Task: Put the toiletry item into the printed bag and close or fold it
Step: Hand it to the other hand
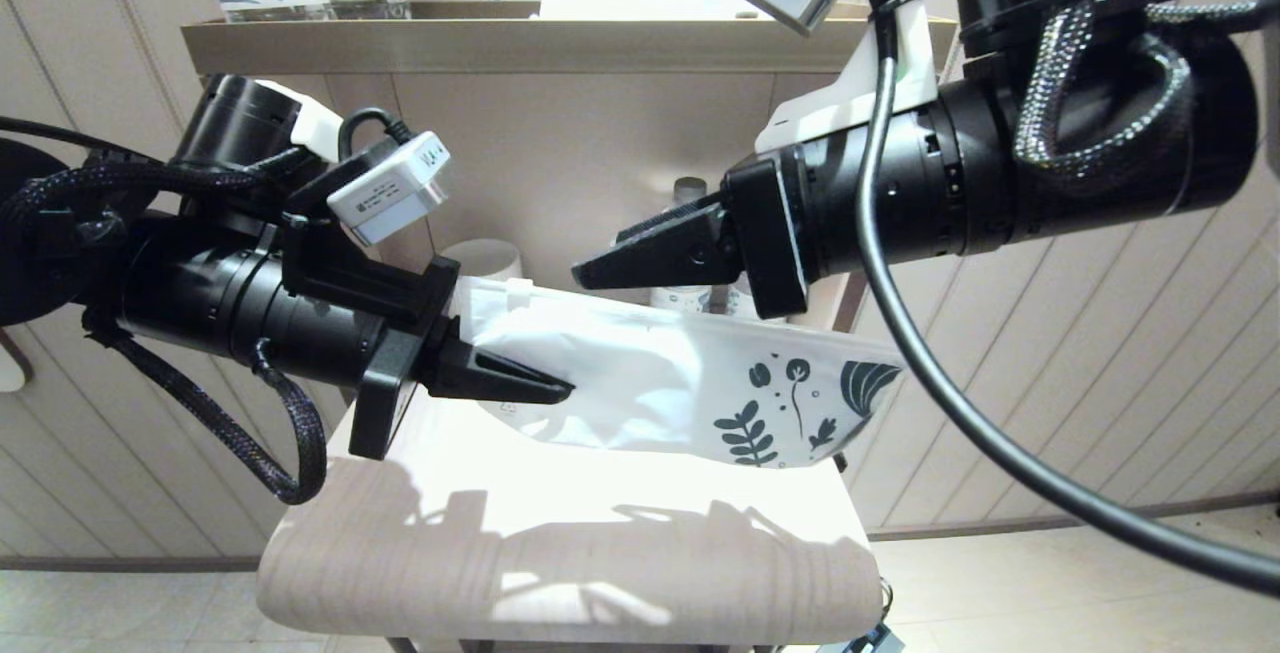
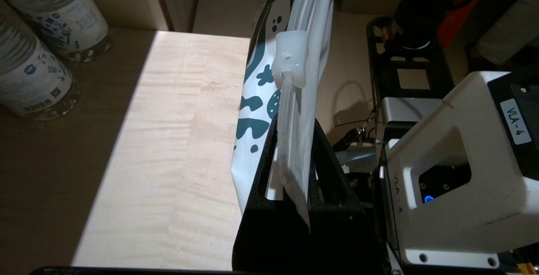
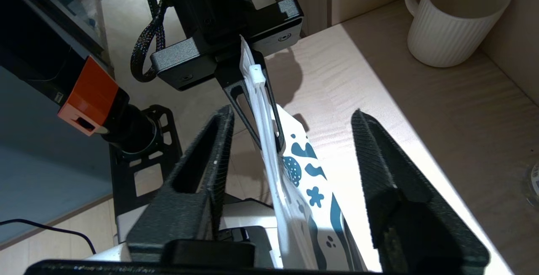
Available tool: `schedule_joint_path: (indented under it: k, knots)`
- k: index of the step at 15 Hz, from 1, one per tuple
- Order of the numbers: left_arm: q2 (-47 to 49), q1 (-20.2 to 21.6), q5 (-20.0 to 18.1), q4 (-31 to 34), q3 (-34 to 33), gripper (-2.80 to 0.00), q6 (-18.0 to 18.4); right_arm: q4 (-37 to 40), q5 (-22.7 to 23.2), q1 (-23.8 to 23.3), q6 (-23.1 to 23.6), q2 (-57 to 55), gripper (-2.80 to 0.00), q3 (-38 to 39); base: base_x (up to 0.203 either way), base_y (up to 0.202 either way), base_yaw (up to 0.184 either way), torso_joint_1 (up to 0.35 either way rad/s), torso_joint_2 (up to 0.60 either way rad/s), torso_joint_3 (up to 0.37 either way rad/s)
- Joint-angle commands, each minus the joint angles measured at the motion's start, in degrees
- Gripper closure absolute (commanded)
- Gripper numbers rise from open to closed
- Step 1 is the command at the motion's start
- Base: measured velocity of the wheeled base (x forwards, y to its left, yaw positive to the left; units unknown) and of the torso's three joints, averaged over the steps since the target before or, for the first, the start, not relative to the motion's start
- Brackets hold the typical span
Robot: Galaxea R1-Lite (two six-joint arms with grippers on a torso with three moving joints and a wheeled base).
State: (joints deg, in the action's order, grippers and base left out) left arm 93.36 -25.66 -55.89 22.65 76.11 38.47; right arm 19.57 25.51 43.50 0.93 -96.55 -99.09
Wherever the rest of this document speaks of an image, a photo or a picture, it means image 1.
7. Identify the black camera cable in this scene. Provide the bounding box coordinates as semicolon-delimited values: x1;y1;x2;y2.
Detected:
855;0;1280;599
0;108;419;166

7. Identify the white blue-printed plastic bag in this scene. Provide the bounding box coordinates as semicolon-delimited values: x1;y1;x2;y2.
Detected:
450;276;908;471

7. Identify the beige wooden shelf unit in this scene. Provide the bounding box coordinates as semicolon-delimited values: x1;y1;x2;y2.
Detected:
178;0;959;653

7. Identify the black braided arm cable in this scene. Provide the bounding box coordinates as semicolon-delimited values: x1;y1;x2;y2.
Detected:
1012;0;1198;176
0;161;306;234
82;331;329;506

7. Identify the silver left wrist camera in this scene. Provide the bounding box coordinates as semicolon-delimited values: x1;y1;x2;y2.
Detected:
327;130;453;247

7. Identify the white blue packet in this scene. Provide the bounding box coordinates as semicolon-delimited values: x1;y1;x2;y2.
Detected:
538;0;749;22

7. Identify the black right camera cable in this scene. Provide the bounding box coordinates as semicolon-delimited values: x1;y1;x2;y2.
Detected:
855;0;1280;599

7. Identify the white ribbed mug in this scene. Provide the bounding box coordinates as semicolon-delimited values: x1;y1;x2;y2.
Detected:
440;238;524;284

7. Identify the blue floor device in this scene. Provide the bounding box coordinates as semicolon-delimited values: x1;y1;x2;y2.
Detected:
815;623;906;653

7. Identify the black left camera cable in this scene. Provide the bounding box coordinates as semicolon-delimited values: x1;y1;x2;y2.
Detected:
0;108;419;166

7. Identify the clear plastic water bottle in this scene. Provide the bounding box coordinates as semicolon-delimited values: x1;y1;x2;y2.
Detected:
650;176;743;319

